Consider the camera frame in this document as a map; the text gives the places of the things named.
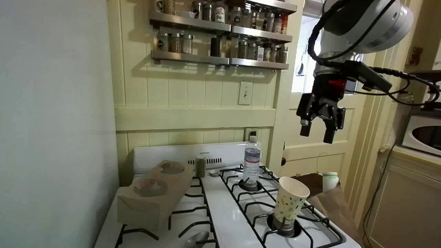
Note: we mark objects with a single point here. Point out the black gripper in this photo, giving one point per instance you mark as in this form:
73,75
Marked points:
325,104

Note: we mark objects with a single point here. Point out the white gas stove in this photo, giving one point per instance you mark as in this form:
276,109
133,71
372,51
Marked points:
229,215

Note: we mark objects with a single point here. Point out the cream panel door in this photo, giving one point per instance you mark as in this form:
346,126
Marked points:
312,152

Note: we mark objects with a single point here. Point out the black door latch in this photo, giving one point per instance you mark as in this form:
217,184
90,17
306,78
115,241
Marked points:
284,162

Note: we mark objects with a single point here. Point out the small white jar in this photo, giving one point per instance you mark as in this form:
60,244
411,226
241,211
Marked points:
330,182

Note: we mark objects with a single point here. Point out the clear plastic water bottle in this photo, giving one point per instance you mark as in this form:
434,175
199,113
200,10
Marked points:
251,160

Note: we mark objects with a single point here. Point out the patterned paper cup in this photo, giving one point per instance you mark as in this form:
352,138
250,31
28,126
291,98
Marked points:
290,202

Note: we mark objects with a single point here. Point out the brown wooden side table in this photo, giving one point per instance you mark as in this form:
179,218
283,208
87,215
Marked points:
335,207

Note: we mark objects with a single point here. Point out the glass spice jar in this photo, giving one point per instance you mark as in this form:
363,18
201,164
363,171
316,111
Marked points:
197,10
257,18
281,54
207,11
269,21
252,50
243,49
261,51
247,16
188,44
163,42
236,16
175,43
269,53
279,22

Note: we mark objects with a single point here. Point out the white microwave oven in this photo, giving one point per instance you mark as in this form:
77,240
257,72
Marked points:
422,135

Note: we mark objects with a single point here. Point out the black burner grate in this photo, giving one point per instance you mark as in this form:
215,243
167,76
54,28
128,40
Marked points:
240,207
204,207

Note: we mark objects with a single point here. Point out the red spice jar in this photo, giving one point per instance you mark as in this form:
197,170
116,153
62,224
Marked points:
286,24

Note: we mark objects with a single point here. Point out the cream base cabinet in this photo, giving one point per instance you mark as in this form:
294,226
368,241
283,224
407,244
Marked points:
408,207

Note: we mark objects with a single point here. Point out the small metal shaker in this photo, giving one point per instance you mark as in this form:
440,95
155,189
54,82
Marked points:
200,167

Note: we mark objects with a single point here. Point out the white window blind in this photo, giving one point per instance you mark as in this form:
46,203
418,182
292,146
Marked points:
312,7

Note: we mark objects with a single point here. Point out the short metal spice shelf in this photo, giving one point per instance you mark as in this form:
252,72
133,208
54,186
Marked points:
276,6

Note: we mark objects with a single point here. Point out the dark spice jar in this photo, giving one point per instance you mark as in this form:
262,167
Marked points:
215,47

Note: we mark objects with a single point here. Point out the white label spice jar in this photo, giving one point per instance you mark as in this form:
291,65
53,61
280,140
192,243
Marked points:
219,13

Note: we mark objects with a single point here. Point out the wide glass jar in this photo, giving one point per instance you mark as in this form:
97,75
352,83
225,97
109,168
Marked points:
166,6

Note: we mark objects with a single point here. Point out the white refrigerator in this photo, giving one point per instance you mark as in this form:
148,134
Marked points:
55,124

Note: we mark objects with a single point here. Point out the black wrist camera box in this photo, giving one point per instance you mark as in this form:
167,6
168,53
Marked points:
367,76

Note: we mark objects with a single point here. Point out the cream light switch plate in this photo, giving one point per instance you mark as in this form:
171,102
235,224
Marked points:
246,93

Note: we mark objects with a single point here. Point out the cream wall cabinet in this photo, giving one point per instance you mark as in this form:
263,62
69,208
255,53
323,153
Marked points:
432,36

